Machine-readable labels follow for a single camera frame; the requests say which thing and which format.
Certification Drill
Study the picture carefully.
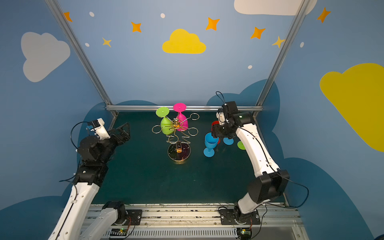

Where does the gold wire glass rack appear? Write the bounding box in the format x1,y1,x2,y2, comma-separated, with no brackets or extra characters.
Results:
152,113,200,164

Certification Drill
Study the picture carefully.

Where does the red wine glass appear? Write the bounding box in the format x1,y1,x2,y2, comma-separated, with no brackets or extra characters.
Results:
211,121,220,130

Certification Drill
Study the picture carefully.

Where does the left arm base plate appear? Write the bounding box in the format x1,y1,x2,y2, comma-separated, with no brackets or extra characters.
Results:
121,209,143,226

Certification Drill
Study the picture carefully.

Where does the left circuit board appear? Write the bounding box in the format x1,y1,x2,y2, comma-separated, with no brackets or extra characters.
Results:
109,228,130,239

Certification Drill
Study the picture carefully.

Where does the pink wine glass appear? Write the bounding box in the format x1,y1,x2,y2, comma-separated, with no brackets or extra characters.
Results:
174,103,188,132

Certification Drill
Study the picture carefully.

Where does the left aluminium frame post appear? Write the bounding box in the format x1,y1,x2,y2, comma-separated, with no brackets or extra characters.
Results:
45,0,113,105

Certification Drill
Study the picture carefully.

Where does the circuit board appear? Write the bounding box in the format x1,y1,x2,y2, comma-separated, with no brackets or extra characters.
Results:
109,228,130,239
236,228,253,240

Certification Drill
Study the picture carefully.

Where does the green wine glass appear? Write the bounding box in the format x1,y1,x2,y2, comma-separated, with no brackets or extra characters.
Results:
156,107,173,136
237,141,246,151

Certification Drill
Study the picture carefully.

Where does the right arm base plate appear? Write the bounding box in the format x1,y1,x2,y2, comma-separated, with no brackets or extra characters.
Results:
218,208,261,225

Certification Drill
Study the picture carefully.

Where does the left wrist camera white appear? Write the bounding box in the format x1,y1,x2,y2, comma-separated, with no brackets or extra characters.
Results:
87,118,111,140

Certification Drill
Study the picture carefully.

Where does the right circuit board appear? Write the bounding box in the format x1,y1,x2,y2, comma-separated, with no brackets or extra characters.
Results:
236,228,253,240

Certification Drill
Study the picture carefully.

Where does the back aluminium frame bar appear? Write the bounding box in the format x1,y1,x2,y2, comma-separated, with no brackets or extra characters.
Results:
106,105,263,112

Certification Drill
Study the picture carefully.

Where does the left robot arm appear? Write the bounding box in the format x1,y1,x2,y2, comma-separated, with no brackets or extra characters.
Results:
49,119,131,240

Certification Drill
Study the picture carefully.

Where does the aluminium frame post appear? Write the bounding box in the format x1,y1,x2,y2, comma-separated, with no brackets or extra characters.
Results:
45,0,113,105
255,0,311,112

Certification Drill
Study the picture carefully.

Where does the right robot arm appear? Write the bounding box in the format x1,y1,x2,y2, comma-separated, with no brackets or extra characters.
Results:
212,101,290,224

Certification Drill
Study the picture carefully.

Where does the right aluminium frame post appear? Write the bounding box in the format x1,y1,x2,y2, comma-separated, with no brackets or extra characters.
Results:
255,0,311,112

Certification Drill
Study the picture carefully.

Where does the blue wine glass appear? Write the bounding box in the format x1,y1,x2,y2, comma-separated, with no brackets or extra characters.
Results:
203,133,219,158
223,138,234,146

